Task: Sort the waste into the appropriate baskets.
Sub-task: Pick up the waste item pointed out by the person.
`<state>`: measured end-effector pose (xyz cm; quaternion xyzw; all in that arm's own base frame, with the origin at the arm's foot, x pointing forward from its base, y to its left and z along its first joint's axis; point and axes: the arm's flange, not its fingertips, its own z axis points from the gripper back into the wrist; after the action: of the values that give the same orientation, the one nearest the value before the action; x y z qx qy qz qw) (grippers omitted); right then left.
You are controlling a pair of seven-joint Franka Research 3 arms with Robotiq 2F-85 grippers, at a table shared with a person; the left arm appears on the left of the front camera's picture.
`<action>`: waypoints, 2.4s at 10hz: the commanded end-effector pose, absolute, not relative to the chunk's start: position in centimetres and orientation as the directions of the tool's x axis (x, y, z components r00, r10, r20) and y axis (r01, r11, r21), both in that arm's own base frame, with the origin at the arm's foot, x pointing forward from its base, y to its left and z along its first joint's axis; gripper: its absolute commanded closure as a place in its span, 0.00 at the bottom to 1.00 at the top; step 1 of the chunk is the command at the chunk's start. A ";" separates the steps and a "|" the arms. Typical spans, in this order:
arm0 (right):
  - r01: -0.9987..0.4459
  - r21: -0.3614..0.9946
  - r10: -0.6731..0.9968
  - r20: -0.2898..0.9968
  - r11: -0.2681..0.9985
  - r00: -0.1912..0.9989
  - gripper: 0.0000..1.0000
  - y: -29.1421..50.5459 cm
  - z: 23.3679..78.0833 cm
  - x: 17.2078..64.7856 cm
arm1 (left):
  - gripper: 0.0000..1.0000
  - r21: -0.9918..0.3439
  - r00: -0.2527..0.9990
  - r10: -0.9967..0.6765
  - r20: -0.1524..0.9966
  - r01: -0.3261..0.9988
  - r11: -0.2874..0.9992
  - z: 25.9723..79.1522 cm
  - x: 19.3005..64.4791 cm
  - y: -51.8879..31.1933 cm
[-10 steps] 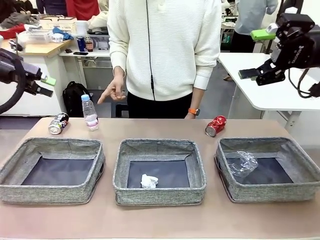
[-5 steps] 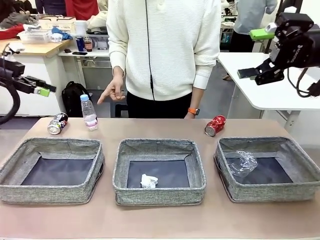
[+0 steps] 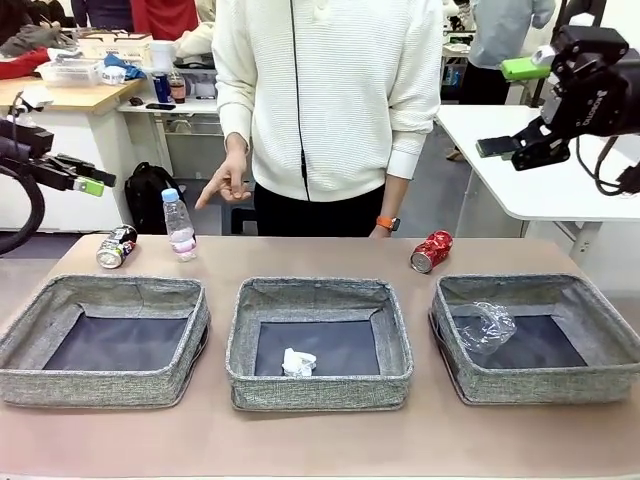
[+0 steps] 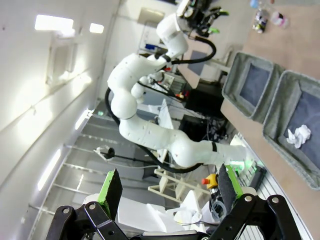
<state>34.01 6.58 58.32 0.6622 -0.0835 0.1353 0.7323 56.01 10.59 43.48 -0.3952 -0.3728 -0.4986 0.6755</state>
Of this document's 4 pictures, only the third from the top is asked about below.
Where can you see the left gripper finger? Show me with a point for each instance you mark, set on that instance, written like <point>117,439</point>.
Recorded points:
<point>95,172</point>
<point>90,187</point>

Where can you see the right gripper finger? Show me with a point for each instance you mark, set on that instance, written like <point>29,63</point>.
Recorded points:
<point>590,47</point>
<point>540,147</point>

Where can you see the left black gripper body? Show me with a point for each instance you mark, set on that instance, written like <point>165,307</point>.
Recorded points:
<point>25,142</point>

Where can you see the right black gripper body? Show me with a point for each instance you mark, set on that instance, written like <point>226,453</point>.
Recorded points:
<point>600,105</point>

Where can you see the black crushed soda can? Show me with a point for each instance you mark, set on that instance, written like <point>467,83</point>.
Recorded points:
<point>115,247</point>

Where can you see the clear plastic water bottle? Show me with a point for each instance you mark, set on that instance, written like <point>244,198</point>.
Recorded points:
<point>178,225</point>

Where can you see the red crushed soda can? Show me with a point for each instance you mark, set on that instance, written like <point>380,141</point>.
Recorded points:
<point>432,250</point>

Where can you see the clear plastic cup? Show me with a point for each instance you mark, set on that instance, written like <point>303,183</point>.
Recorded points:
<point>487,327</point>

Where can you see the white paper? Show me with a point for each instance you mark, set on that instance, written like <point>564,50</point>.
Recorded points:
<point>298,362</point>

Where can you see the person's right forearm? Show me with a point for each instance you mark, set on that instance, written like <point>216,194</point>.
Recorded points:
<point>235,120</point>

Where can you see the person's left forearm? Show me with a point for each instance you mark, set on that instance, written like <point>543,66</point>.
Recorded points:
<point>400,175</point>

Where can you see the person's right hand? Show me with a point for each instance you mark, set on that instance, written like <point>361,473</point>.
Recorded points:
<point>230,175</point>

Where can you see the person's left hand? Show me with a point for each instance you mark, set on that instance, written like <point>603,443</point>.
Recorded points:
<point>381,233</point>

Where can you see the white table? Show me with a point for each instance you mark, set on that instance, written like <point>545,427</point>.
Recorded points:
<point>525,190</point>

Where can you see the black backpack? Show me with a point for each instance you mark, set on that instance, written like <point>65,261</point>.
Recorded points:
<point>150,200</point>

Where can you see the red cloth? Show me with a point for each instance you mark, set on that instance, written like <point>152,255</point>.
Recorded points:
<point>20,65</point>

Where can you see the white plastic crate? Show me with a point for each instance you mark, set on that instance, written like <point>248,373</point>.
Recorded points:
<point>70,75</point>

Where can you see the small black desk object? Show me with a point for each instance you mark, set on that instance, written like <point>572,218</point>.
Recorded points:
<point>135,101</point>

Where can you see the person in light blue shirt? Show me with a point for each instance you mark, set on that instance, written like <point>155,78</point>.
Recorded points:
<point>500,30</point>

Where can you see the black smartphone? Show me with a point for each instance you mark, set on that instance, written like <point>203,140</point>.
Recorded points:
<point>160,106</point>

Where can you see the small white printed box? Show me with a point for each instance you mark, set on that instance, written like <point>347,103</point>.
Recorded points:
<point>112,76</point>

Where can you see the grey cloth pile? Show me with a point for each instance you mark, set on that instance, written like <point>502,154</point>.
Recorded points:
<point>30,37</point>

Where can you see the blue drink can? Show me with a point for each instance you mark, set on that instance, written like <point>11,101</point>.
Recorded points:
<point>161,90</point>

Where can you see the blue cloth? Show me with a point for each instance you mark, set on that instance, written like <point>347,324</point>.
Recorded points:
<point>132,72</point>

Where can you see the white shelf desk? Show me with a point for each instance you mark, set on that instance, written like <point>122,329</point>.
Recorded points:
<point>190,106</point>

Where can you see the printed wooden box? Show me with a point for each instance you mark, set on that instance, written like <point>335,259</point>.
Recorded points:
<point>115,50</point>

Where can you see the white cylindrical container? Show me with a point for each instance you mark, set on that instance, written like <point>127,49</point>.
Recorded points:
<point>162,55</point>

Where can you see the grey plastic stool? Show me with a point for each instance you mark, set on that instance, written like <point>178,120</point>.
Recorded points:
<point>239,220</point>

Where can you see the white garment pile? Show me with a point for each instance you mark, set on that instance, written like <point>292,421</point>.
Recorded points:
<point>195,47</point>

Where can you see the person in red top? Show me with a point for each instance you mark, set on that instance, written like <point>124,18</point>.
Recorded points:
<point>165,20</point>

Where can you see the orange wrist watch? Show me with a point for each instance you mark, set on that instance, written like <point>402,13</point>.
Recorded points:
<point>387,221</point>

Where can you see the grey fabric basket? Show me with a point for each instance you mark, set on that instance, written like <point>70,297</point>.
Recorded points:
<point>100,390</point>
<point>315,392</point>
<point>540,387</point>

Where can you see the person in white sweater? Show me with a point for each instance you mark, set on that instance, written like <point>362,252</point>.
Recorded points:
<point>340,100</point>

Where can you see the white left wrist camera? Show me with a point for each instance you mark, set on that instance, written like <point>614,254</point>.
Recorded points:
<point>30,102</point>

